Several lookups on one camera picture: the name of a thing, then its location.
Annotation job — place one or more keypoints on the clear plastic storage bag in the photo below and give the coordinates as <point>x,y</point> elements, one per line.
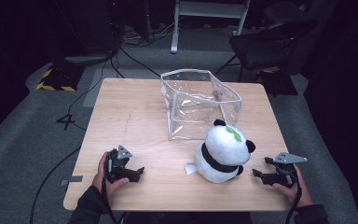
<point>195,105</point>

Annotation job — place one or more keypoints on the white metal stand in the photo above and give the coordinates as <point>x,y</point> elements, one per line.
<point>175,28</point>

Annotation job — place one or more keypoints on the dark equipment cabinet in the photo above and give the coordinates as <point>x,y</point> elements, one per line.
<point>87,28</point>

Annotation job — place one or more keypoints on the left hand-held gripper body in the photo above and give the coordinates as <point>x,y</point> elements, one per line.
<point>118,163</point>

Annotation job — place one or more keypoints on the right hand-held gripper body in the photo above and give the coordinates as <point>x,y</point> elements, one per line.
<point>286,175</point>

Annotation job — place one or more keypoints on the panda plush toy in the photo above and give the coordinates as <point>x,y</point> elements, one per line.
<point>223,149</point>

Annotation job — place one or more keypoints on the grey tape strip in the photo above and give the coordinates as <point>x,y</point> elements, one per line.
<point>73,179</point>

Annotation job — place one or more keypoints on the black chair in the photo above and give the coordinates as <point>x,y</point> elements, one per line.
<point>261,49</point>

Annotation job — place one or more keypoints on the person's left hand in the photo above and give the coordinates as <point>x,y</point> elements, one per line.
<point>101,180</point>

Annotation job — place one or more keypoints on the person's right hand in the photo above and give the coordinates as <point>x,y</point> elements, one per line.
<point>300,193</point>

